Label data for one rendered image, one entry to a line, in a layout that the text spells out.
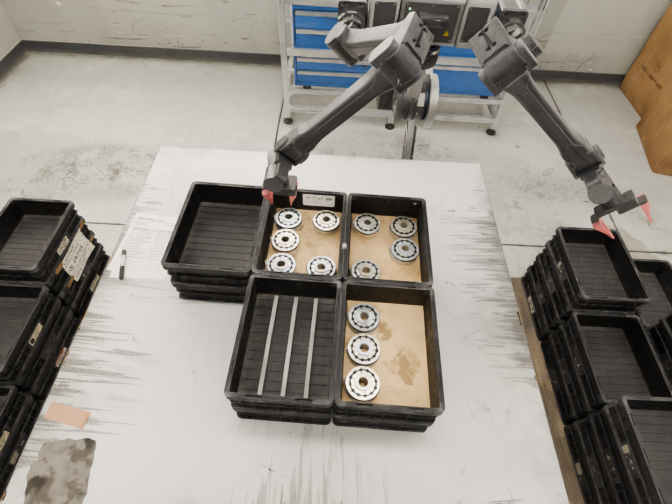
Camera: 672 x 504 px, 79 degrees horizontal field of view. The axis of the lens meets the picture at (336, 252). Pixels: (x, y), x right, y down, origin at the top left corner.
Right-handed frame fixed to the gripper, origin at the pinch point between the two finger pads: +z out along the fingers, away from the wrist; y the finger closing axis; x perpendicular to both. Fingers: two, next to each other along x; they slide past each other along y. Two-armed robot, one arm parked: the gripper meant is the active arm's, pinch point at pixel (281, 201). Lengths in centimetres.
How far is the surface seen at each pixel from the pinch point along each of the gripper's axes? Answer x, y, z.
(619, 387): -27, 142, 69
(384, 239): 6.5, 36.9, 23.6
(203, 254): -7.6, -29.2, 23.3
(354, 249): 0.4, 25.7, 23.5
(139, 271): -9, -57, 36
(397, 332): -32, 41, 23
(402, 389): -50, 43, 23
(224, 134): 164, -78, 108
